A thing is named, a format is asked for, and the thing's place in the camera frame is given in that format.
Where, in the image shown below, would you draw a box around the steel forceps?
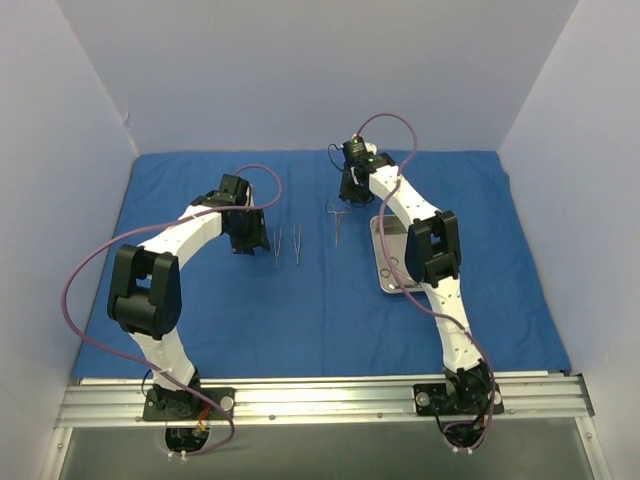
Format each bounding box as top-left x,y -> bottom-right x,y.
326,204 -> 351,246

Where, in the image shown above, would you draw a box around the blue surgical drape cloth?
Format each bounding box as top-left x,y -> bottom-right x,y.
69,149 -> 574,380

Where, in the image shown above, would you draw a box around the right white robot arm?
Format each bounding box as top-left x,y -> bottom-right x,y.
340,142 -> 496,413

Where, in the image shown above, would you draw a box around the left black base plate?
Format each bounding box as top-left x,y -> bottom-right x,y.
142,385 -> 236,422

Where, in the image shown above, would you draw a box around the steel instrument tray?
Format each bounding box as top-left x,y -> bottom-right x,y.
370,215 -> 423,295

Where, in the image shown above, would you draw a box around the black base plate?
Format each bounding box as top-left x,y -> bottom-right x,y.
142,385 -> 236,422
412,381 -> 491,417

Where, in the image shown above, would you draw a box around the steel tweezers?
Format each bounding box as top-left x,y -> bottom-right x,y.
293,225 -> 302,266
273,226 -> 283,269

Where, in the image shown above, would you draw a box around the aluminium front rail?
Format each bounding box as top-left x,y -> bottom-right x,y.
55,371 -> 594,428

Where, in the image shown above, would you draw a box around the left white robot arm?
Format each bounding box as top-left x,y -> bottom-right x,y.
107,174 -> 270,419

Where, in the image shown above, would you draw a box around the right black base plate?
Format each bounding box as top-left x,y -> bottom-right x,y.
412,381 -> 491,417

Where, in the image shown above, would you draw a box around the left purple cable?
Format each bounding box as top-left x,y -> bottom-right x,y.
62,165 -> 284,456

